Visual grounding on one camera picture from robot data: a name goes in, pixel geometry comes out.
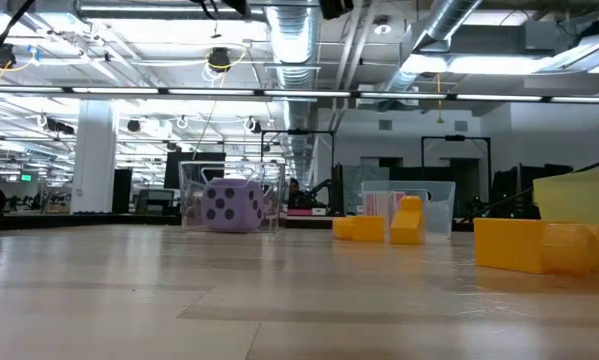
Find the white ceiling sensor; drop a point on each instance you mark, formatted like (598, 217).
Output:
(382, 27)

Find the gray ceiling pipe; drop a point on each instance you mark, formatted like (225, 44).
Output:
(144, 10)

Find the yellow translucent plastic bin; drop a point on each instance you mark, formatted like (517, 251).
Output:
(579, 200)

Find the pink flat box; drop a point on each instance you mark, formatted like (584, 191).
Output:
(304, 212)

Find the thin black slanted rod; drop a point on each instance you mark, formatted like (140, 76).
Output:
(519, 195)

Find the purple foam dice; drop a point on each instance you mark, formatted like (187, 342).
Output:
(231, 205)

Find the black cabinet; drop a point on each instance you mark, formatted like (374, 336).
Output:
(122, 190)

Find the large orange-yellow toy block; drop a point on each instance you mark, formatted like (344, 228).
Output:
(509, 245)

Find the black gantry frame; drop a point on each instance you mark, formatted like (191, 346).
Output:
(454, 138)

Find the person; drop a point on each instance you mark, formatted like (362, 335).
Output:
(295, 192)

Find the ceiling light strip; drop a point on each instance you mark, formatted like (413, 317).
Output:
(24, 89)
(211, 91)
(304, 93)
(404, 95)
(114, 90)
(584, 99)
(499, 97)

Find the silver ventilation duct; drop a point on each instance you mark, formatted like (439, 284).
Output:
(294, 40)

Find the tall clear plastic container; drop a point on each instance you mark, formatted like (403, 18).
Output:
(274, 172)

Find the frosted clear plastic bin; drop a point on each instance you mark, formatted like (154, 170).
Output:
(441, 210)

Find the black office monitor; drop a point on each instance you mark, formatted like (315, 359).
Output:
(174, 170)

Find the slanted silver duct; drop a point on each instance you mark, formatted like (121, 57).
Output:
(439, 20)

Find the black ceiling-mounted device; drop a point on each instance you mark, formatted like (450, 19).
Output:
(219, 59)
(4, 56)

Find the white square pillar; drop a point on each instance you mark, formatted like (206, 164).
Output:
(94, 157)

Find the green exit sign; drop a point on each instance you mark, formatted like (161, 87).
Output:
(26, 177)

